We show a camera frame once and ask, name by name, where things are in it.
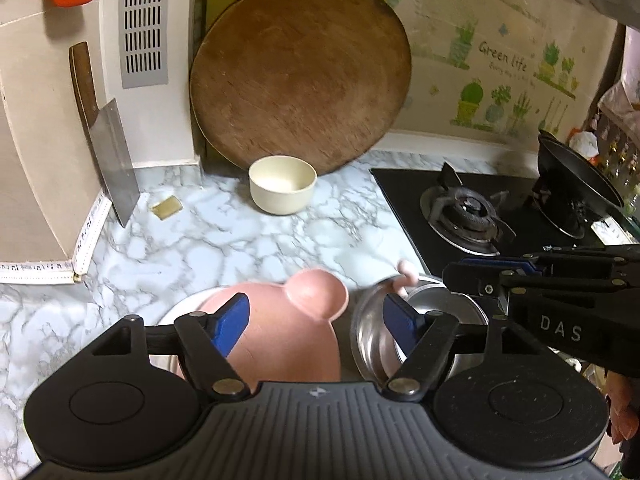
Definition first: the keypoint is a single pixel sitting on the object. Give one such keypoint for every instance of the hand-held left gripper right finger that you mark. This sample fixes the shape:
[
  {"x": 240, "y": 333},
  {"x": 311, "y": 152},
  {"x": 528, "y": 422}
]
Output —
[{"x": 400, "y": 327}]

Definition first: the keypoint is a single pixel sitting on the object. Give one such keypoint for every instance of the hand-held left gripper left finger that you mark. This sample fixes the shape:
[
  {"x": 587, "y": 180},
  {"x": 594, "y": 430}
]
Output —
[{"x": 232, "y": 322}]

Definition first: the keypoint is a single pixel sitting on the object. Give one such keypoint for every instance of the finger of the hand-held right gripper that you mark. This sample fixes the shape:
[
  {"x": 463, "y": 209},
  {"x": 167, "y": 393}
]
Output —
[
  {"x": 470, "y": 277},
  {"x": 590, "y": 257}
]

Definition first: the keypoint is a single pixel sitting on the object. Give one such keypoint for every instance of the stainless steel bowl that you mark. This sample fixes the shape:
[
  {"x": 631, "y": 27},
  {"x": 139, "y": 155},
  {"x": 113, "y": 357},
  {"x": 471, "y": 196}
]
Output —
[{"x": 370, "y": 340}]

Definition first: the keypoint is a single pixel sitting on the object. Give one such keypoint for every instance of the pink mouse-shaped plate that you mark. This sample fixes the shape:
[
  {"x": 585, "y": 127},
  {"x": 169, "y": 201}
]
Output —
[{"x": 285, "y": 330}]

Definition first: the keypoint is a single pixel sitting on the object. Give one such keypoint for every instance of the large white floral plate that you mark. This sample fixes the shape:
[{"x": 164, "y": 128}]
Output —
[{"x": 175, "y": 315}]

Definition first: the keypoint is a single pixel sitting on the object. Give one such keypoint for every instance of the person's right hand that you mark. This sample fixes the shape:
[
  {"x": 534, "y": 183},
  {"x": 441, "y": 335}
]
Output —
[{"x": 625, "y": 405}]

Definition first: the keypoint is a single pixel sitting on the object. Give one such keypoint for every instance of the pink pan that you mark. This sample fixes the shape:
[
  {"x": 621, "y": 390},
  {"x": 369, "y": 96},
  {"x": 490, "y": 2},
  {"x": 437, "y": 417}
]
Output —
[{"x": 405, "y": 277}]

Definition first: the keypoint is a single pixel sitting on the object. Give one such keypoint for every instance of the black wok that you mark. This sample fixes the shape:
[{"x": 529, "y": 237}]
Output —
[{"x": 575, "y": 180}]

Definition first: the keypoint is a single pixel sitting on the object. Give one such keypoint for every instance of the black gas stove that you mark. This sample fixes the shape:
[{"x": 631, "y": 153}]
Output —
[{"x": 410, "y": 200}]

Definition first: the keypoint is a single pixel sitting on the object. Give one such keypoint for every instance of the small yellow scrap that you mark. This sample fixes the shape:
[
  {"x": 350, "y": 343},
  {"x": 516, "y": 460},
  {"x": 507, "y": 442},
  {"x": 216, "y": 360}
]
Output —
[{"x": 167, "y": 207}]

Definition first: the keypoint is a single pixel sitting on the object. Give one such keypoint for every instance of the cream bowl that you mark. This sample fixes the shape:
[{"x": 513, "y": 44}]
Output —
[{"x": 282, "y": 190}]

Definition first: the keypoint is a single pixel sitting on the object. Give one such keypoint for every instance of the plastic bag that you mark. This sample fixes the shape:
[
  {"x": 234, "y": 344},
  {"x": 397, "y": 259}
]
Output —
[{"x": 620, "y": 102}]

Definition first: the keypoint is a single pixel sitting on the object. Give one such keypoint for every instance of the music note trim strip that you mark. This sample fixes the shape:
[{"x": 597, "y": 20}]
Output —
[
  {"x": 35, "y": 272},
  {"x": 90, "y": 235}
]

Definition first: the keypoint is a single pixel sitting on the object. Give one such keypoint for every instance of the round wooden cutting board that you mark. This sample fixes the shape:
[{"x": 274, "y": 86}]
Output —
[{"x": 300, "y": 75}]

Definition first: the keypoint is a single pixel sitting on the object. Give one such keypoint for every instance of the grey vent grille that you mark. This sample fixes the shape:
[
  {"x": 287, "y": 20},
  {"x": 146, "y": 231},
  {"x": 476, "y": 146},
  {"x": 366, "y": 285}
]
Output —
[{"x": 144, "y": 25}]

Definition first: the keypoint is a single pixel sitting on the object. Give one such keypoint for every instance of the green plant wall sticker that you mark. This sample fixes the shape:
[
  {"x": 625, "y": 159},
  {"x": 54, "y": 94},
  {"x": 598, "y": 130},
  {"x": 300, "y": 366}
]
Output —
[{"x": 500, "y": 90}]

